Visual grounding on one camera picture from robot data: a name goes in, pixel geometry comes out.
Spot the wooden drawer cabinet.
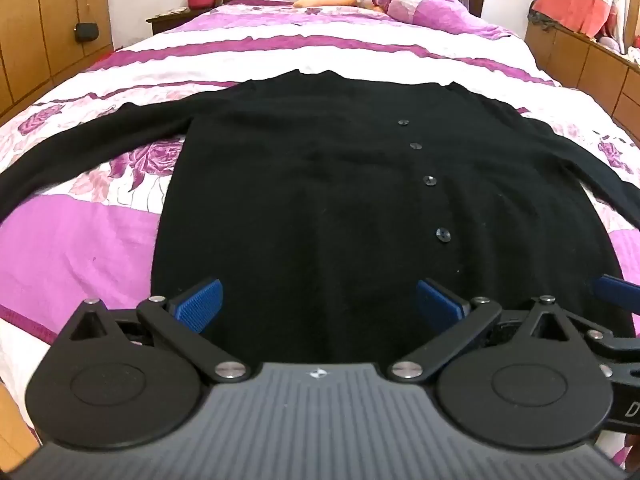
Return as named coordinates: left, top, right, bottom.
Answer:
left=524, top=20, right=640, bottom=133

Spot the pile of clothes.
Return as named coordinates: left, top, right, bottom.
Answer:
left=530, top=0, right=640, bottom=63

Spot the wooden wardrobe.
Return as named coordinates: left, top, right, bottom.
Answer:
left=0, top=0, right=115, bottom=121

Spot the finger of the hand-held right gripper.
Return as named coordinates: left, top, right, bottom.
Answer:
left=589, top=274, right=640, bottom=318
left=585, top=329, right=640, bottom=380

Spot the dark wooden nightstand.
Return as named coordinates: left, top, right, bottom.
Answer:
left=146, top=6, right=211, bottom=36

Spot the pink floral pillow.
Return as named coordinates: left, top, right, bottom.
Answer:
left=345, top=0, right=516, bottom=38

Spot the purple floral bedspread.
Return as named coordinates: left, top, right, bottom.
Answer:
left=0, top=0, right=640, bottom=441

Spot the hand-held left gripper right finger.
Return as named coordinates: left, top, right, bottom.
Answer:
left=387, top=279, right=601, bottom=382

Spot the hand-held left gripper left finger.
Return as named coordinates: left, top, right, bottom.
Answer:
left=59, top=279, right=252, bottom=382

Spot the orange plush toy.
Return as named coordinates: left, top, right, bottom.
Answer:
left=292, top=0, right=381, bottom=11

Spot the black button cardigan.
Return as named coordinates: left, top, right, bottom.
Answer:
left=0, top=67, right=640, bottom=366

